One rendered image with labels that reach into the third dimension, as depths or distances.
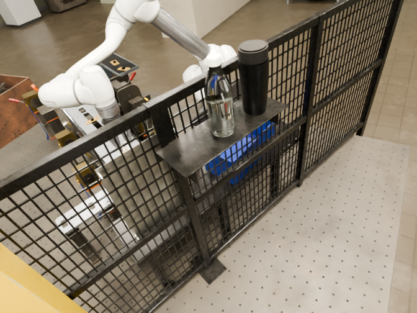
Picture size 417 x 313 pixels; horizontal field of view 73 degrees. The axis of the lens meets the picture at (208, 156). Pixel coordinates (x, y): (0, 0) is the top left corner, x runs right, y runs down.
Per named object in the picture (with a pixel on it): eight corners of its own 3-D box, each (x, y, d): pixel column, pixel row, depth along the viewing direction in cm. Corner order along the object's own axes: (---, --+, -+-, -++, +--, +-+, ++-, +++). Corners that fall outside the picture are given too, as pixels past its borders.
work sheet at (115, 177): (135, 239, 86) (94, 169, 65) (193, 196, 95) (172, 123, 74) (139, 243, 85) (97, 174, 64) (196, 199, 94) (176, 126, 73)
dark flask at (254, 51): (235, 110, 79) (230, 47, 67) (254, 99, 82) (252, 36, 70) (255, 120, 74) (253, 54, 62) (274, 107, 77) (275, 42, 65)
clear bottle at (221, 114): (205, 131, 74) (192, 58, 60) (223, 119, 76) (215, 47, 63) (222, 141, 70) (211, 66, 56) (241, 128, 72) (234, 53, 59)
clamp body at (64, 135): (77, 179, 176) (48, 136, 152) (95, 169, 181) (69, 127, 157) (82, 185, 172) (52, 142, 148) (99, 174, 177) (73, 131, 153)
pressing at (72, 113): (41, 92, 207) (40, 90, 206) (70, 80, 216) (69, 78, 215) (128, 194, 122) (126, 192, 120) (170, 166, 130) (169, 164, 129)
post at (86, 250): (89, 258, 134) (58, 224, 115) (98, 251, 136) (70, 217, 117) (93, 265, 131) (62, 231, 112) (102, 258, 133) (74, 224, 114)
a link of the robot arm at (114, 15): (98, 31, 142) (112, 10, 135) (104, 15, 154) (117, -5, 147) (121, 47, 150) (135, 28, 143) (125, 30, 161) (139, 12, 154)
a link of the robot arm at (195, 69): (203, 98, 203) (182, 74, 198) (221, 82, 193) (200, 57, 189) (196, 105, 189) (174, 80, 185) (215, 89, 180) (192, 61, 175)
